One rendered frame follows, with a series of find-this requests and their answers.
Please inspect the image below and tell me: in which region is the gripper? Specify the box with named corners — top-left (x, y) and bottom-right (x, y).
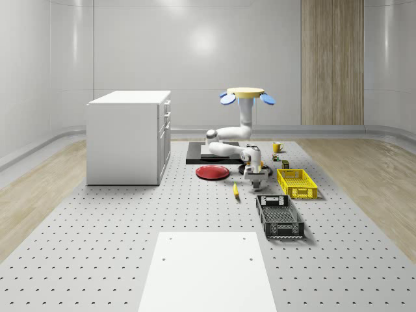
top-left (243, 170), bottom-right (267, 193)

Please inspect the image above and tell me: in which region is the black plate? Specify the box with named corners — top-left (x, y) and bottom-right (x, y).
top-left (238, 164), bottom-right (274, 178)

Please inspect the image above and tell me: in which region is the red plate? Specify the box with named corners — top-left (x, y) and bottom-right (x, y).
top-left (195, 164), bottom-right (231, 181)

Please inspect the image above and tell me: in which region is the yellow basket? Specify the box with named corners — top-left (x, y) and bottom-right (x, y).
top-left (276, 168), bottom-right (319, 200)

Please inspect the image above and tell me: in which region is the dark grey basket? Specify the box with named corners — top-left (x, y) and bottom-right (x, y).
top-left (255, 194), bottom-right (306, 241)

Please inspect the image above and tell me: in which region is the white board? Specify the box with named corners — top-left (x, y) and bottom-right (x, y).
top-left (138, 231), bottom-right (278, 312)

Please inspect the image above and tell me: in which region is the white cabinet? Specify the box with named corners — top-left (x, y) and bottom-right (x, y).
top-left (86, 90), bottom-right (172, 187)

